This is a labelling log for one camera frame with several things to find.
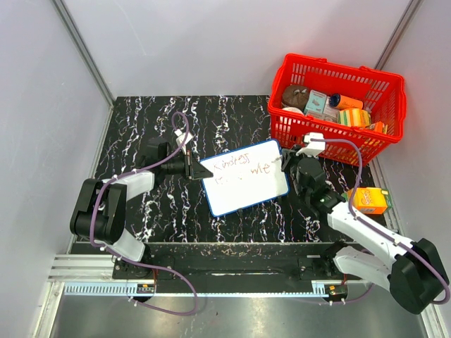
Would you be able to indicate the white round lid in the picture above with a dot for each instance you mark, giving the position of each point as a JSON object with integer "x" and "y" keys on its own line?
{"x": 293, "y": 110}

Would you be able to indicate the brown round bun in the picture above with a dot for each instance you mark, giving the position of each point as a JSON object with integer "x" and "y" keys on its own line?
{"x": 295, "y": 96}

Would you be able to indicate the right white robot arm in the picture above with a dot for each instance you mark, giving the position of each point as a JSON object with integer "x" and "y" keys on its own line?
{"x": 412, "y": 272}

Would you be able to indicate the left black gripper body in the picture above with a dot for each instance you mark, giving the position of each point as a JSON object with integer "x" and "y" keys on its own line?
{"x": 175, "y": 165}

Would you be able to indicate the yellow green sponge pack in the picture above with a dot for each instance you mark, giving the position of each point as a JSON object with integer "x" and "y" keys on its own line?
{"x": 354, "y": 117}

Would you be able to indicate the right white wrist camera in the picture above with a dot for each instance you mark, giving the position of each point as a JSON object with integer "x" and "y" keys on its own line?
{"x": 314, "y": 145}

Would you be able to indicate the pale pink box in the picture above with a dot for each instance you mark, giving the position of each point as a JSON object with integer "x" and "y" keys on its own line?
{"x": 330, "y": 114}

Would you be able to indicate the blue framed whiteboard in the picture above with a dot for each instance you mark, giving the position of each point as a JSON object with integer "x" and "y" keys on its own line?
{"x": 244, "y": 177}

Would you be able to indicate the orange juice carton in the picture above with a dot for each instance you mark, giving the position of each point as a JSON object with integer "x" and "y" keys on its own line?
{"x": 372, "y": 200}

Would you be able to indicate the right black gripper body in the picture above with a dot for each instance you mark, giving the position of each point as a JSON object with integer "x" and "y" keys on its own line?
{"x": 294, "y": 164}

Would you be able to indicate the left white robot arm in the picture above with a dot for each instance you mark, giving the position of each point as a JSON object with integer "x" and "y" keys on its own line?
{"x": 100, "y": 211}

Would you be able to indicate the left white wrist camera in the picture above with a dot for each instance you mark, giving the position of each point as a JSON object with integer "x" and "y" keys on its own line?
{"x": 182, "y": 139}

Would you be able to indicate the red plastic shopping basket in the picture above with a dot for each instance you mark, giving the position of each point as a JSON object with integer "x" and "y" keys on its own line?
{"x": 366, "y": 106}

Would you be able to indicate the teal small box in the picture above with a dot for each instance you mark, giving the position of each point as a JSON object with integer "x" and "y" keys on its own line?
{"x": 316, "y": 103}

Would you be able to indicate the orange tube blue cap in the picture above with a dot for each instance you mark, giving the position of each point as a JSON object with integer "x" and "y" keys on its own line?
{"x": 342, "y": 102}

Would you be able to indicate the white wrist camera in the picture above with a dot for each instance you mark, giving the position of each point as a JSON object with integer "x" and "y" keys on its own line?
{"x": 182, "y": 139}
{"x": 314, "y": 145}

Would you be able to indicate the orange snack box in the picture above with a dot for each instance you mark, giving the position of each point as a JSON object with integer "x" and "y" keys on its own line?
{"x": 379, "y": 127}

